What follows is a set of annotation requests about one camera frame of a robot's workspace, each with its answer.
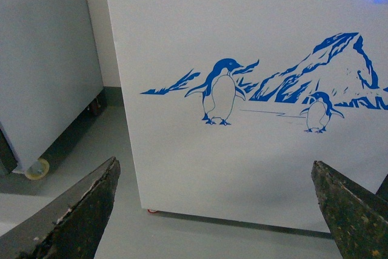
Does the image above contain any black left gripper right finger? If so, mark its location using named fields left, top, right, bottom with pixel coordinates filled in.
left=311, top=161, right=387, bottom=258

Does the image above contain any white blue chest freezer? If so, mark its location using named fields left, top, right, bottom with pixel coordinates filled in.
left=107, top=0, right=387, bottom=231

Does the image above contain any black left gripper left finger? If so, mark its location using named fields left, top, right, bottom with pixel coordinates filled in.
left=1, top=157, right=121, bottom=258

